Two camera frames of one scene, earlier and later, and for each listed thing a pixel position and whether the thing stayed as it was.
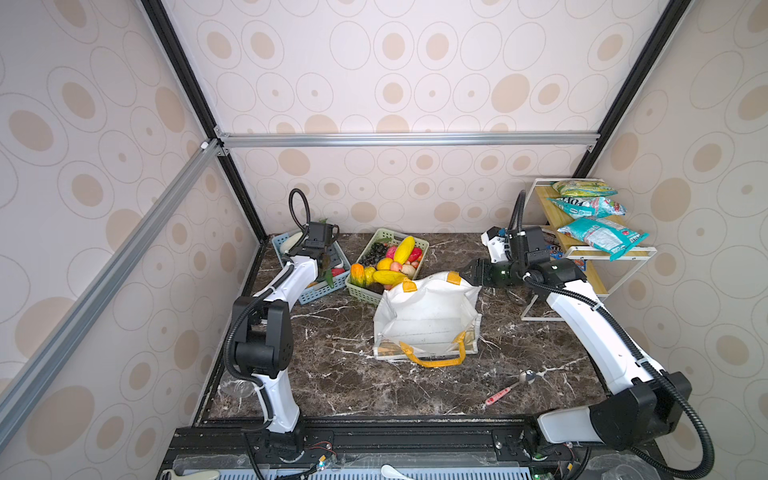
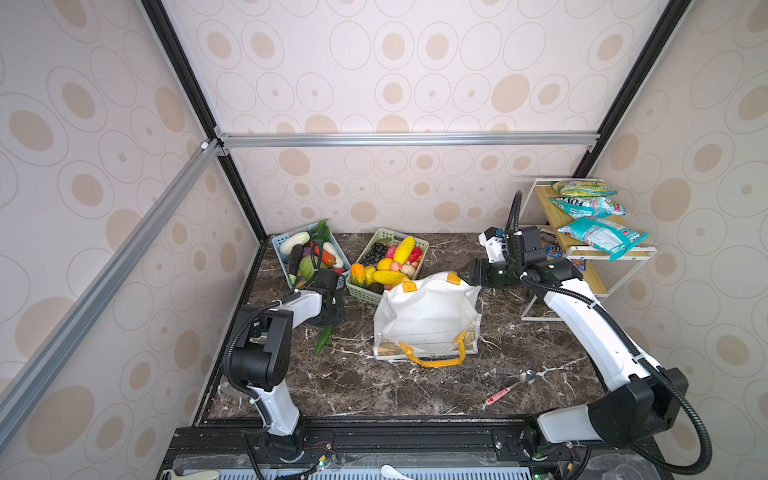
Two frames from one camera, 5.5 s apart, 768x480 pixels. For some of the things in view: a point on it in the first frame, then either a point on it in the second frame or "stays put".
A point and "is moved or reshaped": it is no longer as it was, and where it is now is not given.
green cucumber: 329,278 is moved or reshaped
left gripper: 331,253 to 338,318
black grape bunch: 377,252 stays put
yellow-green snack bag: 581,189 stays put
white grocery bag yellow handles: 434,322 stays put
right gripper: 481,273 stays put
